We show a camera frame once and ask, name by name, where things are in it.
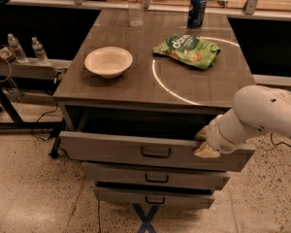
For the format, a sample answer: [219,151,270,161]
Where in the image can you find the clear water bottle on cabinet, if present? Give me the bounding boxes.
[127,0,144,27]

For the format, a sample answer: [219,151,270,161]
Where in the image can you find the black floor cable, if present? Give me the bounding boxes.
[270,132,291,152]

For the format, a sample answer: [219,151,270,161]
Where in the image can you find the grey drawer cabinet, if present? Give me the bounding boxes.
[54,10,254,196]

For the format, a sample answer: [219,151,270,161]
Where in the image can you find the right small water bottle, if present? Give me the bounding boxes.
[31,37,49,65]

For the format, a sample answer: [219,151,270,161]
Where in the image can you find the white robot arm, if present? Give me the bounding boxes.
[194,85,291,158]

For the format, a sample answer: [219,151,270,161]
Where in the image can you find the grey top drawer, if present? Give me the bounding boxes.
[60,131,255,172]

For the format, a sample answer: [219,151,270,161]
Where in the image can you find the grey middle drawer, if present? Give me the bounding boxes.
[81,162,230,190]

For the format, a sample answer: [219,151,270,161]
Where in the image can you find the left small water bottle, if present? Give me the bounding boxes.
[8,33,28,63]

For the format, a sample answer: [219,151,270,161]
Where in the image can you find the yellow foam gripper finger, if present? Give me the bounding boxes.
[194,126,208,141]
[194,142,220,158]

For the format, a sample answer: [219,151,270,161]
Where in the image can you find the green snack bag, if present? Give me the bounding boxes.
[153,34,220,70]

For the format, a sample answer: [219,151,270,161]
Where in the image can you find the blue soda can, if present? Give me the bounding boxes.
[187,0,207,27]

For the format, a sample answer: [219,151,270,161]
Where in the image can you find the grey drawer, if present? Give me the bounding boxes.
[81,162,230,190]
[93,186,214,209]
[60,131,255,172]

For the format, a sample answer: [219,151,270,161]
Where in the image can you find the small water bottle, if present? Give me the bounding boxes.
[31,37,49,65]
[8,33,28,63]

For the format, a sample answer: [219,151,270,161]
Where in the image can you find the white bowl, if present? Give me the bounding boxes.
[84,47,133,79]

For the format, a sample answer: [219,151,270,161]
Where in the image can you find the grey side bench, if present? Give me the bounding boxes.
[0,58,71,130]

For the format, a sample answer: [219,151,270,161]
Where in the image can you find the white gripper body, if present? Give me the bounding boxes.
[207,115,240,154]

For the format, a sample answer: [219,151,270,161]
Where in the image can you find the grey back shelf rail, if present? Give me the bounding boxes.
[9,0,291,19]

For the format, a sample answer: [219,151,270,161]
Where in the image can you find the grey bottom drawer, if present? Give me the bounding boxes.
[93,186,214,209]

